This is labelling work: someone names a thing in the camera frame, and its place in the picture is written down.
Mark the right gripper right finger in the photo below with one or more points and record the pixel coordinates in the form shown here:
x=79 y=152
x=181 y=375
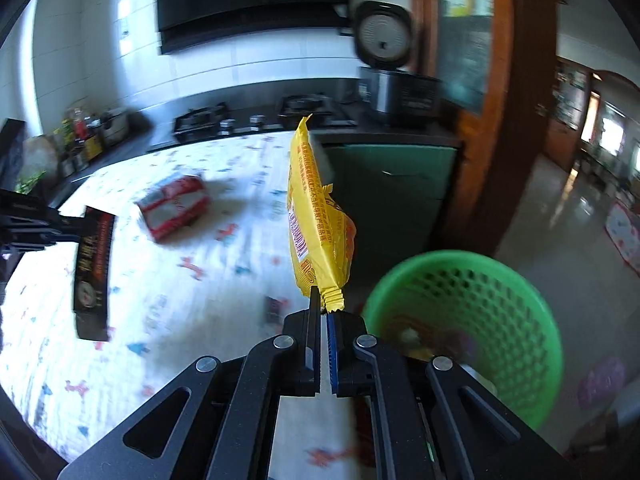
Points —
x=348 y=374

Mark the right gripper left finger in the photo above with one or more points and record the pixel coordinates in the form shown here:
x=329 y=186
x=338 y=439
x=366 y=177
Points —
x=302 y=360

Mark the yellow snack bag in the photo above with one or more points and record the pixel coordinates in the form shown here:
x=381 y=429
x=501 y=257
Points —
x=322 y=236

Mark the black narrow snack packet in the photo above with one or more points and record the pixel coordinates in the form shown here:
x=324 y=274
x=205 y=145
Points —
x=92 y=275

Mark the red white drink can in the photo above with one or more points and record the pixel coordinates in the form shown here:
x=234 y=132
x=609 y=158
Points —
x=172 y=204

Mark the green kitchen cabinet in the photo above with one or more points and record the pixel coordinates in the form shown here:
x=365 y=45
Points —
x=393 y=194

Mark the printed white tablecloth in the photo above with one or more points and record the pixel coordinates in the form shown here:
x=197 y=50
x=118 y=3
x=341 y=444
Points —
x=216 y=287

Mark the condiment bottles cluster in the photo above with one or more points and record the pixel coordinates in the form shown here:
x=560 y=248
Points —
x=83 y=137

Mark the green plastic waste basket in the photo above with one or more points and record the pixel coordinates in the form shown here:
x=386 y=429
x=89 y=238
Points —
x=481 y=313

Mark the black gas stove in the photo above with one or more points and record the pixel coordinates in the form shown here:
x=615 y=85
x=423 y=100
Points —
x=221 y=120

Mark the black rice cooker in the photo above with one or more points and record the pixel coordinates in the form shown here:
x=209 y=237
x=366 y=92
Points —
x=383 y=41

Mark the pink plastic bag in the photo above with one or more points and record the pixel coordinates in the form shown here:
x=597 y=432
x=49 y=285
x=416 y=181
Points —
x=601 y=383

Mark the polka dot play tent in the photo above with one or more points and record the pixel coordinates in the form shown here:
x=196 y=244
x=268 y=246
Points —
x=622 y=227

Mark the wooden glass door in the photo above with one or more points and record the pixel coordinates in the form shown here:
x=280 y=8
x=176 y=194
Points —
x=496 y=61

